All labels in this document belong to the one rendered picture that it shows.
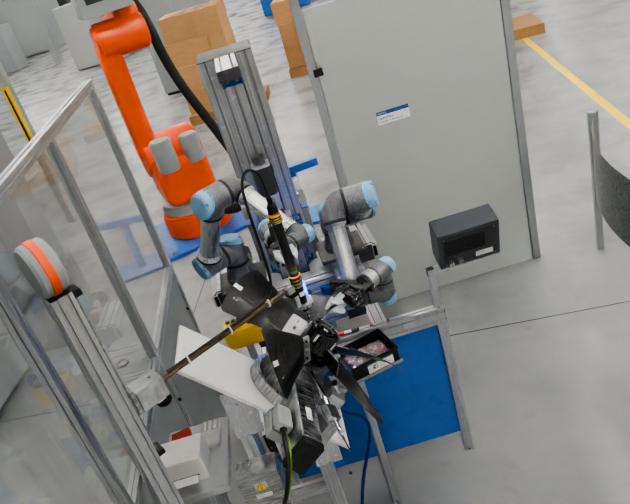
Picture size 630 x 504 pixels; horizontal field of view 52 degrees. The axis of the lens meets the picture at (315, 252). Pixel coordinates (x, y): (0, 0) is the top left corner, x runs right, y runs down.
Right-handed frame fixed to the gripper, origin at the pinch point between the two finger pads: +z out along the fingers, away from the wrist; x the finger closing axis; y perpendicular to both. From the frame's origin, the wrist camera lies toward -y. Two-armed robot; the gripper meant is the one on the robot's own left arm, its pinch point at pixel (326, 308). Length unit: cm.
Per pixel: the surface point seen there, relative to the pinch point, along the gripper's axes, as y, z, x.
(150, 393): 3, 75, -22
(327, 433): 34, 38, 10
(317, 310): -1.6, 3.3, -0.8
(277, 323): 1.7, 24.1, -11.1
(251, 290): -9.9, 23.2, -20.5
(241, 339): -37.7, 18.0, 19.6
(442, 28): -75, -188, -42
